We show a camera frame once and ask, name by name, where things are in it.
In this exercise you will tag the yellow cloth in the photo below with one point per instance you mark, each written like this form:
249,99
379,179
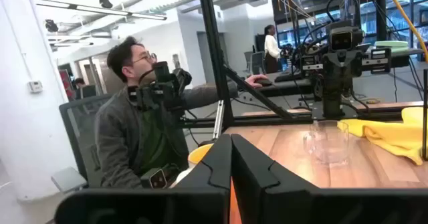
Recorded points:
394,133

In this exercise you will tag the yellow and white mug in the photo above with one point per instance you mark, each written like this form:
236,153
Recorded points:
200,153

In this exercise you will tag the silver aluminium bracket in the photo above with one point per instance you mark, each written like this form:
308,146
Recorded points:
219,118

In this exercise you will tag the red wall poster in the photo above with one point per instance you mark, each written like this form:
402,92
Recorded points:
67,83

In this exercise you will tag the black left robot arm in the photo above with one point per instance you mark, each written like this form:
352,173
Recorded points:
332,100

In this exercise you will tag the grey mesh office chair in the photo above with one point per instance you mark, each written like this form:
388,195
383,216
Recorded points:
78,127

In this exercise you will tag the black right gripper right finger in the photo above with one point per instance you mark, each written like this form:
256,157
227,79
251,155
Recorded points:
301,207

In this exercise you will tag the black desk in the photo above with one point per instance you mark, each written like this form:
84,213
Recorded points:
291,85

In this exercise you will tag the black computer mouse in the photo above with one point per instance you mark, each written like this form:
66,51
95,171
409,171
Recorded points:
264,82

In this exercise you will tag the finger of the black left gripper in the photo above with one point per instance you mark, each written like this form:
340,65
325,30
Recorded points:
351,67
332,67

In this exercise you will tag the black ceiling spotlight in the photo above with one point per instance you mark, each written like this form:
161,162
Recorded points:
105,0
51,25

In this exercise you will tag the person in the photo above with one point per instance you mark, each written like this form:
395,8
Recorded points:
80,83
271,48
120,140

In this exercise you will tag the black keyboard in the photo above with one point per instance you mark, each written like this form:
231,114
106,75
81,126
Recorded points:
287,77

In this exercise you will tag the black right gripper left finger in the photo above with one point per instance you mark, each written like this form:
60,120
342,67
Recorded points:
187,204

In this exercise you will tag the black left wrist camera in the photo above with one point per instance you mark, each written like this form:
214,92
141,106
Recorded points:
342,38

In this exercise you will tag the small black depth camera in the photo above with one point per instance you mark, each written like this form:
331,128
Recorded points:
155,178

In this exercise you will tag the clear glass mug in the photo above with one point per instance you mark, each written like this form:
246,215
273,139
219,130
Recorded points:
329,143

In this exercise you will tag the black metal rig frame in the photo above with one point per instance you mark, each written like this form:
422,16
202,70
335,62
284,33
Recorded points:
214,50

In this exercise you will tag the white wall thermostat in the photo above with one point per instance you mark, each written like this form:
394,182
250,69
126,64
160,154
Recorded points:
35,87

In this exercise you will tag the linear ceiling light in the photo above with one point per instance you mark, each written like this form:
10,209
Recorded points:
100,10

